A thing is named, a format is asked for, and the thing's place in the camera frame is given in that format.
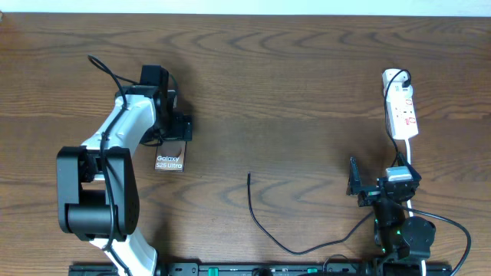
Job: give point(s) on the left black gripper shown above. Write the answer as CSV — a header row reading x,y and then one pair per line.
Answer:
x,y
182,129

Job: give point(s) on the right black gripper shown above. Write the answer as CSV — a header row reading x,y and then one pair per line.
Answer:
x,y
354,188

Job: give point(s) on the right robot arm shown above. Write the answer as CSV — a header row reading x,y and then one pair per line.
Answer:
x,y
405,241

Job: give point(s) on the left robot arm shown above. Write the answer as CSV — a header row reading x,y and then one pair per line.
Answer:
x,y
97,190

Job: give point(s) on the white power strip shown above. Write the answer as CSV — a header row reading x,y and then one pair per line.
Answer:
x,y
398,93

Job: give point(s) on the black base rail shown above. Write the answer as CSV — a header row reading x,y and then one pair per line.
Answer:
x,y
331,268

